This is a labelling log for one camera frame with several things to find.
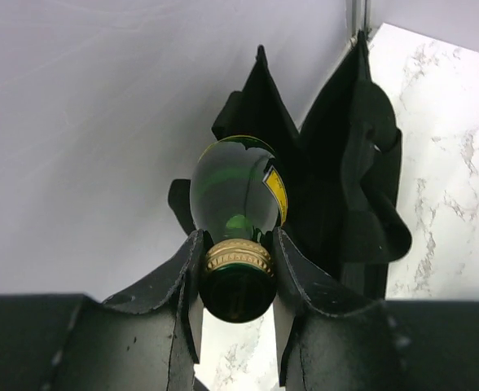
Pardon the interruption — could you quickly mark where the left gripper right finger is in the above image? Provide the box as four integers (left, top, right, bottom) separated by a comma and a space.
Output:
273, 229, 402, 390

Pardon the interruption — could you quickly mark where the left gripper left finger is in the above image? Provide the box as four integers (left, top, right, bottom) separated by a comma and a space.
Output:
50, 231, 204, 390

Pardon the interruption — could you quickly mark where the black canvas bag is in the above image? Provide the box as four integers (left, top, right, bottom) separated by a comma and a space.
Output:
168, 32, 411, 299

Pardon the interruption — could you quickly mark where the green glass bottle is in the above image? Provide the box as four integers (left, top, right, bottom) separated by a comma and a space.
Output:
189, 135, 288, 323

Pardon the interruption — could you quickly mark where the left aluminium corner post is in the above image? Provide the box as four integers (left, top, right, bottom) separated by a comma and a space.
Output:
345, 0, 371, 46

